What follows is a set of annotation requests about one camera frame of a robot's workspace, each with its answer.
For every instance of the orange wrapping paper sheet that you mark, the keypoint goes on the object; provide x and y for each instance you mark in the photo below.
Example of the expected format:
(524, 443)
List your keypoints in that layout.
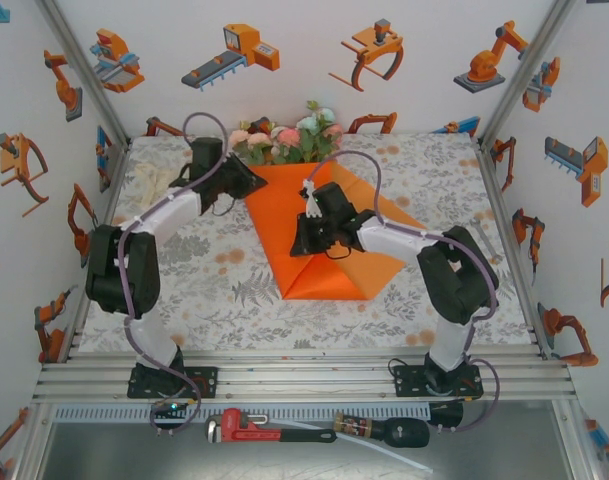
(279, 225)

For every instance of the fake flower bouquet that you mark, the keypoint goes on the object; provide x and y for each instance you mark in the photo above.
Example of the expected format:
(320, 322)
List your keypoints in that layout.
(289, 137)

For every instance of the cream printed ribbon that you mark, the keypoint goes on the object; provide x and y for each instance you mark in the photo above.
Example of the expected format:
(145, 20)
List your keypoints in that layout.
(151, 180)

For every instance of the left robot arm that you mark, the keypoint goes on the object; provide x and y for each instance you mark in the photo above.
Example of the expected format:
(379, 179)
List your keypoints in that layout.
(169, 210)

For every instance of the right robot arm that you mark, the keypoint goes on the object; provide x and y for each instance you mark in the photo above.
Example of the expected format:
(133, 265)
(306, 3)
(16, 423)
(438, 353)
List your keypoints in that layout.
(394, 240)

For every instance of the floral print tablecloth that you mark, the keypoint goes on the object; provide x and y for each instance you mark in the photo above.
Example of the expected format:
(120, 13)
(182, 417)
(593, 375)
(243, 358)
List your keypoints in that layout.
(334, 325)

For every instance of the silver open-end wrench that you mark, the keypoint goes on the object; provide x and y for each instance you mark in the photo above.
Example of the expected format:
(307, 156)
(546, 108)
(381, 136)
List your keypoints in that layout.
(484, 240)

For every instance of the red pipe wrench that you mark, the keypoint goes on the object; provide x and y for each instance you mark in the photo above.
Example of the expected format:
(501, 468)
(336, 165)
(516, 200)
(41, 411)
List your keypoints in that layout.
(244, 430)

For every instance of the small circuit board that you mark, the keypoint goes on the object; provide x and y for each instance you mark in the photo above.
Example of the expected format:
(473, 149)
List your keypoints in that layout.
(171, 407)

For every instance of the black tool with brass tip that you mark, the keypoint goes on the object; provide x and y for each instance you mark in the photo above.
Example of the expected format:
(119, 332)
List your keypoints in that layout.
(404, 432)

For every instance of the thin white tube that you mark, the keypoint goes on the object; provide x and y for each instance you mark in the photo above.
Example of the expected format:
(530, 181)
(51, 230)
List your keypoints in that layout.
(409, 461)

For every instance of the grey metal panel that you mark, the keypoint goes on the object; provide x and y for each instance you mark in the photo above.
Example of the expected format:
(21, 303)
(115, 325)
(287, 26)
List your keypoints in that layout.
(134, 460)

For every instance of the aluminium rail platform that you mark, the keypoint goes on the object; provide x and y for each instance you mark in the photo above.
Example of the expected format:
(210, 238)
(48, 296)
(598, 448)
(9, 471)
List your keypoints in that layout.
(309, 385)

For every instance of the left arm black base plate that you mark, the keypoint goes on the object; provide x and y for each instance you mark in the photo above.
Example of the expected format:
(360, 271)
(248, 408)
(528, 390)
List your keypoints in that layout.
(204, 382)

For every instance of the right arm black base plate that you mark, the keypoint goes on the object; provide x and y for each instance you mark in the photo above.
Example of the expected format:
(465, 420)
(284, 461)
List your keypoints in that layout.
(409, 382)

